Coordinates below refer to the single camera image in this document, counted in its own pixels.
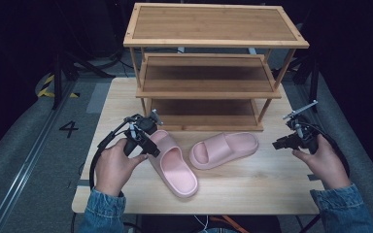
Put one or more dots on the metal floor rail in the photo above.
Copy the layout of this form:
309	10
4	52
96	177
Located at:
29	161

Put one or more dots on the black metal stand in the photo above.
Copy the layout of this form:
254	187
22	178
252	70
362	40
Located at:
314	87
57	84

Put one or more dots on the yellow black hazard tape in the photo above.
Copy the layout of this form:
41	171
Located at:
47	82

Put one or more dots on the person's right hand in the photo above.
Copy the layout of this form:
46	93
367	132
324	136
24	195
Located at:
328	165

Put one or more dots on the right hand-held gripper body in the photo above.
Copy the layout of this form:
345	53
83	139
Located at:
307	137

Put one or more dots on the person's blue denim clothing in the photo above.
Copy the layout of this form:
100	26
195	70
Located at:
220	230

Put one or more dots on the person's left hand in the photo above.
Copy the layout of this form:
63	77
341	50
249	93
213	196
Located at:
113	168

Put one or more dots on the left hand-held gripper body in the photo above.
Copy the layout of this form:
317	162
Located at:
145	124

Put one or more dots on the pink slide slipper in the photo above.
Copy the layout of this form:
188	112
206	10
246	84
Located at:
225	149
175	166

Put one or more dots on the three-tier bamboo shoe rack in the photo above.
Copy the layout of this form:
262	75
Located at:
213	26

